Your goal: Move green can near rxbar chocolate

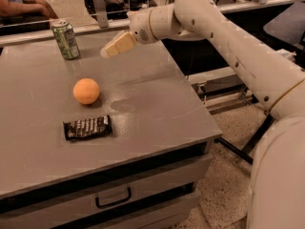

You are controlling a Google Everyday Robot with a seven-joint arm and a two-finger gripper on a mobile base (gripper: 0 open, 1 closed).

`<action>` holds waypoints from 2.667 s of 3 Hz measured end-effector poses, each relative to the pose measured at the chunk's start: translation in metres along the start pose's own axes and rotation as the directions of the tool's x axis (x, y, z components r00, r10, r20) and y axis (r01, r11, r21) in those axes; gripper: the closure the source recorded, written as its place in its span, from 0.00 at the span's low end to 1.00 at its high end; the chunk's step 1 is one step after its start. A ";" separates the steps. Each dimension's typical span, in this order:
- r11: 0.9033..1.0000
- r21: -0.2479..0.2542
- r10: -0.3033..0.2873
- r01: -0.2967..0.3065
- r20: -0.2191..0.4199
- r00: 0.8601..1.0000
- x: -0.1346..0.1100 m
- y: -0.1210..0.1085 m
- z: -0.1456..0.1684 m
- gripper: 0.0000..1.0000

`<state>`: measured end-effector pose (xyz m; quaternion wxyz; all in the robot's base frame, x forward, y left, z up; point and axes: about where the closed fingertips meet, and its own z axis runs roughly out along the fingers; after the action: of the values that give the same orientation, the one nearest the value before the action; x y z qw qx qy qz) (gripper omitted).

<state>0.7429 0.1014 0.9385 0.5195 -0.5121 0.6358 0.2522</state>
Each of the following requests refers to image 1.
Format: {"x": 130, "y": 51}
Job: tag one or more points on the black metal floor stand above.
{"x": 243, "y": 122}

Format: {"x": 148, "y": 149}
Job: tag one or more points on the green soda can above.
{"x": 65, "y": 38}

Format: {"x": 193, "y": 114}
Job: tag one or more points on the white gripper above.
{"x": 140, "y": 25}

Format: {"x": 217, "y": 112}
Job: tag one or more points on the black rxbar chocolate wrapper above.
{"x": 87, "y": 128}

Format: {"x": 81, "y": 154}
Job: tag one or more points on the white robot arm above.
{"x": 277, "y": 186}

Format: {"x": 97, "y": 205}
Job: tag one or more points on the orange ball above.
{"x": 86, "y": 91}

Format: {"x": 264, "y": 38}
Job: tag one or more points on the black drawer handle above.
{"x": 112, "y": 197}

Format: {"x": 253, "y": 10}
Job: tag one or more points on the person's forearm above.
{"x": 8, "y": 9}

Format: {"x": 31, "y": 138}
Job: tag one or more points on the grey cabinet drawer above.
{"x": 150, "y": 200}

